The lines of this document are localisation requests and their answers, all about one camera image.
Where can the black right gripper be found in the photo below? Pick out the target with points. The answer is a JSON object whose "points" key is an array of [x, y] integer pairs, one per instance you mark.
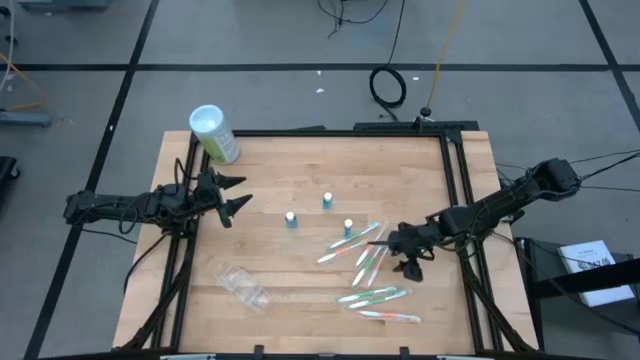
{"points": [[415, 240]]}

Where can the black floor object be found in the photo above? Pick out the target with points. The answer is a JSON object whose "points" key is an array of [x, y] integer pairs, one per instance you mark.
{"points": [[6, 170]]}

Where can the white booklet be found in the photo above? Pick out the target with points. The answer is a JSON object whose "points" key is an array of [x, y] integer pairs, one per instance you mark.
{"points": [[582, 257]]}

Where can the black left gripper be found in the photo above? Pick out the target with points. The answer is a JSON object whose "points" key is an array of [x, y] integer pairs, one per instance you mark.
{"points": [[210, 192]]}

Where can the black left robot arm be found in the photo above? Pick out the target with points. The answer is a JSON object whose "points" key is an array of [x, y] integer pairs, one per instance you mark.
{"points": [[100, 202]]}

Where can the grey floor equipment base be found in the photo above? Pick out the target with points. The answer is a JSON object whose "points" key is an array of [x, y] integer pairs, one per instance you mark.
{"points": [[25, 119]]}

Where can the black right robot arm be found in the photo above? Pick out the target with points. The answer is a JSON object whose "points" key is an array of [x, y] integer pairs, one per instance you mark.
{"points": [[500, 202]]}

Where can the white green wipes canister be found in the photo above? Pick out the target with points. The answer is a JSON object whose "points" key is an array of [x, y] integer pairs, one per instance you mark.
{"points": [[220, 145]]}

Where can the black aluminium table frame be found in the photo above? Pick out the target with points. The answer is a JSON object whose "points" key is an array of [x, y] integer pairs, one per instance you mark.
{"points": [[320, 133]]}

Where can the black side stand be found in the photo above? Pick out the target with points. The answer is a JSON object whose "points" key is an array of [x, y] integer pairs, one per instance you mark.
{"points": [[550, 287]]}

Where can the blue mouthwash bottle white cap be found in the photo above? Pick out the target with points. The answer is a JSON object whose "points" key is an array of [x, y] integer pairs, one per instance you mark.
{"points": [[327, 201], [348, 229], [291, 221]]}

